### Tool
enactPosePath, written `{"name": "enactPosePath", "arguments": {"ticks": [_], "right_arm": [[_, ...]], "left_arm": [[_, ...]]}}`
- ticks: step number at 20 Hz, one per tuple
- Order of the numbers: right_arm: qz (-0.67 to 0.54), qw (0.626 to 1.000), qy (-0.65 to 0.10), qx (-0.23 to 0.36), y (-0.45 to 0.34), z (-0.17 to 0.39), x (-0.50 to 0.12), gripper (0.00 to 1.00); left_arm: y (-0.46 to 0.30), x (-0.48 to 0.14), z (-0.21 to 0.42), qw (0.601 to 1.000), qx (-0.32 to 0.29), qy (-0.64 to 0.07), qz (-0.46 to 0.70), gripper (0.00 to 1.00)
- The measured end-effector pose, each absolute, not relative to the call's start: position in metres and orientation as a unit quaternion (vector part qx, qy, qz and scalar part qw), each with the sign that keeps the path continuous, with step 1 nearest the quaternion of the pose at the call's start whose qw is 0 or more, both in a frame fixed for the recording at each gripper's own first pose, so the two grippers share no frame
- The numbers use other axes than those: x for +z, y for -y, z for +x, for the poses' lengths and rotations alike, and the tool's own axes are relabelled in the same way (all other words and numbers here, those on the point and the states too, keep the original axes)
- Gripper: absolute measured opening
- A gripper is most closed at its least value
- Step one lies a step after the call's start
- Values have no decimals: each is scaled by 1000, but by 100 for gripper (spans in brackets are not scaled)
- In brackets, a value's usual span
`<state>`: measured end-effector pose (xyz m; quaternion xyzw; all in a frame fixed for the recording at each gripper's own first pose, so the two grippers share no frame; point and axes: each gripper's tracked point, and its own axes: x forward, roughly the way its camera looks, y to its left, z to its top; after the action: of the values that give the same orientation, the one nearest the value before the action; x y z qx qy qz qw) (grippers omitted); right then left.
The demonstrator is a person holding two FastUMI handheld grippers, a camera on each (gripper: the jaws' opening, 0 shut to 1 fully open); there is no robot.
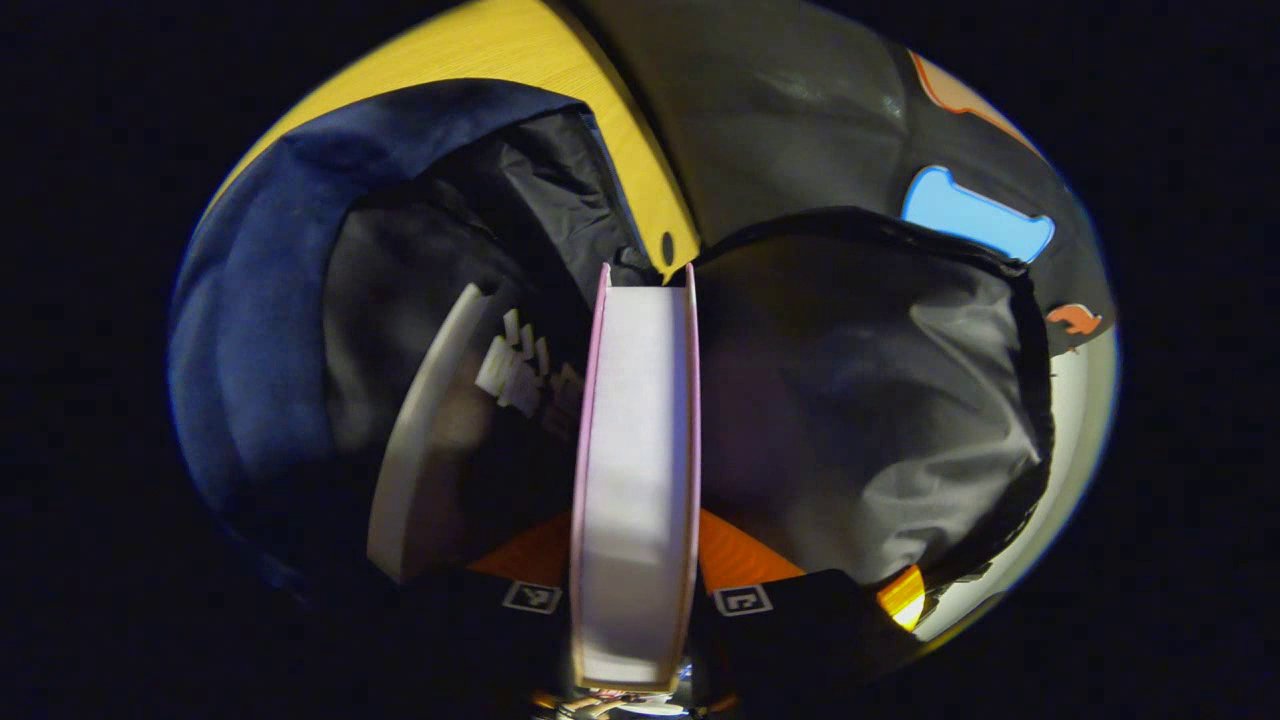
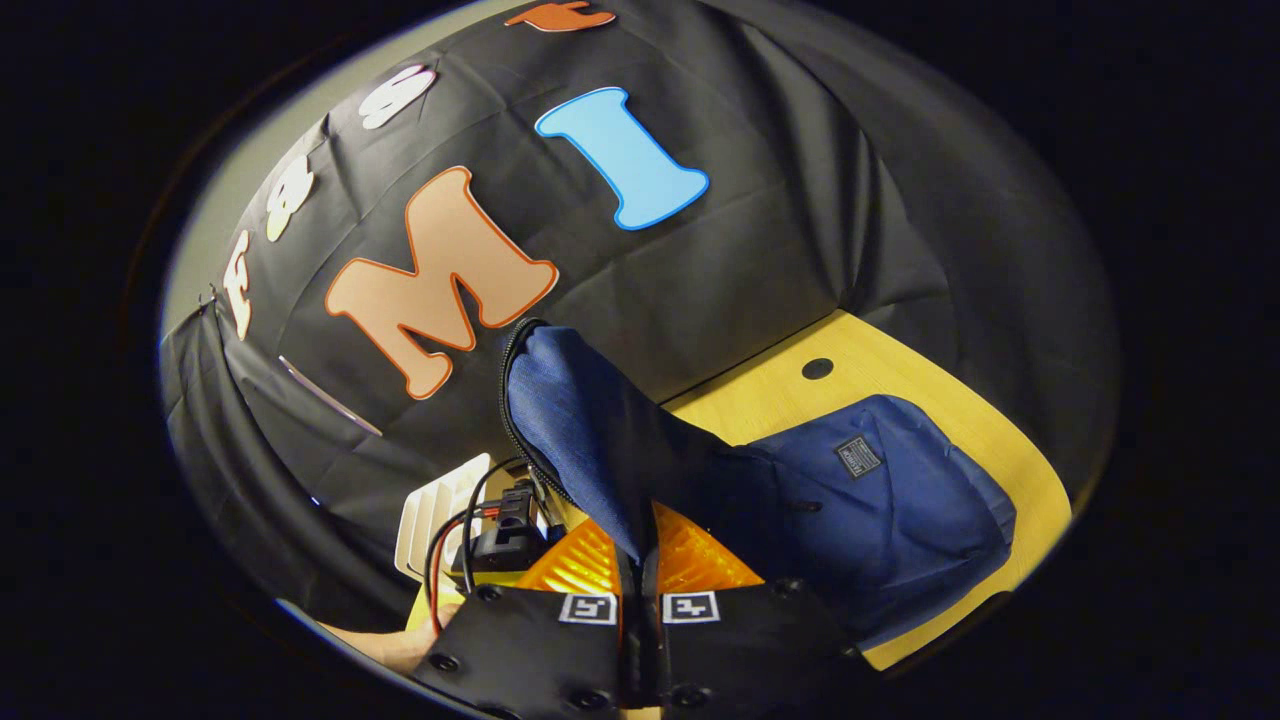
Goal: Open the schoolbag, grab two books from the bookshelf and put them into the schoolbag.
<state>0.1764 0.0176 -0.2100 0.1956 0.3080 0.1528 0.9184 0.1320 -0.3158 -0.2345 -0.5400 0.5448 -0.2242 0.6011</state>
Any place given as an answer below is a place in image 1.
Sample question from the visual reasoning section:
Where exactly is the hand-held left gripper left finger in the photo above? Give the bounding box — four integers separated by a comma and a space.
405, 510, 577, 703

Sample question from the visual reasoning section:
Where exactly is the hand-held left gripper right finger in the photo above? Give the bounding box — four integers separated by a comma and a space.
694, 508, 916, 703

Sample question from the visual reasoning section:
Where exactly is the pink cover book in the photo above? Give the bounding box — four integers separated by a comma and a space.
569, 262, 702, 693

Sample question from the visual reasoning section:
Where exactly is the blue schoolbag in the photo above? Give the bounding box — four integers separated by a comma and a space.
168, 78, 1057, 641

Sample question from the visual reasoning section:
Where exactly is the black backdrop cloth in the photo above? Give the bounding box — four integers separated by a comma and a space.
570, 0, 1119, 361

